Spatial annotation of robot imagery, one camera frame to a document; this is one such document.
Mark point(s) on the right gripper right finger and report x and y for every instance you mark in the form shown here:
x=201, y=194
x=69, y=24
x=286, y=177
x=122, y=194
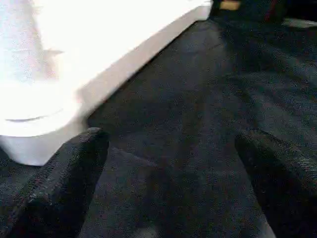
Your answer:
x=280, y=188

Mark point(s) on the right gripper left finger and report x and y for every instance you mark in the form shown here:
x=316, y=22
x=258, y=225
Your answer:
x=62, y=186

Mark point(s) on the black work mat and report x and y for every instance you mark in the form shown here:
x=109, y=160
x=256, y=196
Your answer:
x=198, y=111

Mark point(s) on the black box with yellow label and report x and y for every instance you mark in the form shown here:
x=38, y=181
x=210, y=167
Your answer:
x=230, y=4

